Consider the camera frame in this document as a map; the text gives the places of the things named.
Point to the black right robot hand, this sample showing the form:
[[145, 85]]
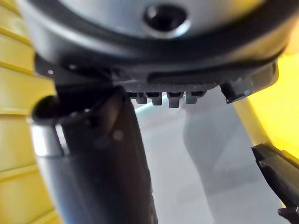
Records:
[[98, 163]]

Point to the yellow wooden shelf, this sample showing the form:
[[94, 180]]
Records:
[[14, 93]]

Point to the black plastic housing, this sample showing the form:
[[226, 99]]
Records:
[[278, 170]]

